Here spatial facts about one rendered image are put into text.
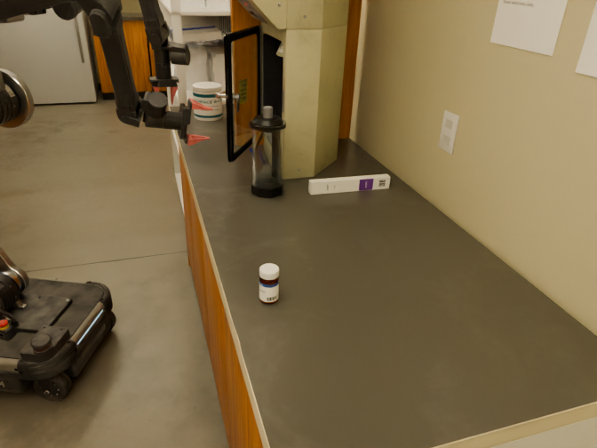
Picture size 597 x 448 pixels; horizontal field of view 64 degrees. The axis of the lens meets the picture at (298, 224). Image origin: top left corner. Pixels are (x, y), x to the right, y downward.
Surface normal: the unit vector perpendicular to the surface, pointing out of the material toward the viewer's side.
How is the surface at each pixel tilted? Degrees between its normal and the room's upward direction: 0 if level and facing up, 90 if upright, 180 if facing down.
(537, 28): 90
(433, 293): 1
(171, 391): 0
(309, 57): 90
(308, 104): 90
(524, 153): 90
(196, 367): 0
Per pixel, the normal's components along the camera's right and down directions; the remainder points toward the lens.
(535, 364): 0.04, -0.88
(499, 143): -0.95, 0.11
